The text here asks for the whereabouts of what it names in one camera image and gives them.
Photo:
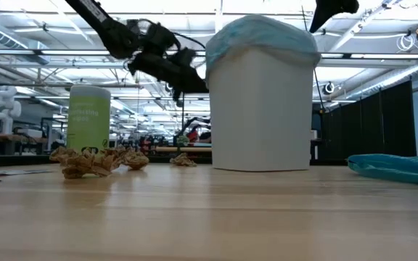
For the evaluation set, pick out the light blue trash bag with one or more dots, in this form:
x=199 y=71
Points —
x=260 y=34

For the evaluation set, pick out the white robot figure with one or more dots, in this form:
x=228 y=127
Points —
x=4 y=108

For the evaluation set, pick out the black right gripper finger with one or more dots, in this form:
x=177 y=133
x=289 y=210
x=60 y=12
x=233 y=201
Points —
x=330 y=7

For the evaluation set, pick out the blue paper scrap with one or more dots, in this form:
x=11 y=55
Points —
x=13 y=172

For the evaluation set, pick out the silver ventilation duct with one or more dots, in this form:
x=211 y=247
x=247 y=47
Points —
x=6 y=38

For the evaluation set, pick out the wooden workbench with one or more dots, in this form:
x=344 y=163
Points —
x=194 y=149
x=13 y=138

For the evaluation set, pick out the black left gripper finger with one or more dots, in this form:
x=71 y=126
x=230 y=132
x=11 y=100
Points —
x=194 y=81

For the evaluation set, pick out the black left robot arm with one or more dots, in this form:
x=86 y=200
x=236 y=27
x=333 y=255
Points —
x=114 y=34

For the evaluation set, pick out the green disinfecting wipes canister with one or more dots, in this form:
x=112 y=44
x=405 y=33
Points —
x=88 y=119

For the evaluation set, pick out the teal trash bag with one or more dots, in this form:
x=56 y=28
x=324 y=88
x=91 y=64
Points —
x=394 y=168

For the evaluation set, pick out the white plastic trash bin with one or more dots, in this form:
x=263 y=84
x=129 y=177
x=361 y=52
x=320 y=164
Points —
x=260 y=119

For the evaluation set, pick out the black room divider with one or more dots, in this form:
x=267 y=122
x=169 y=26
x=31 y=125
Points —
x=376 y=127

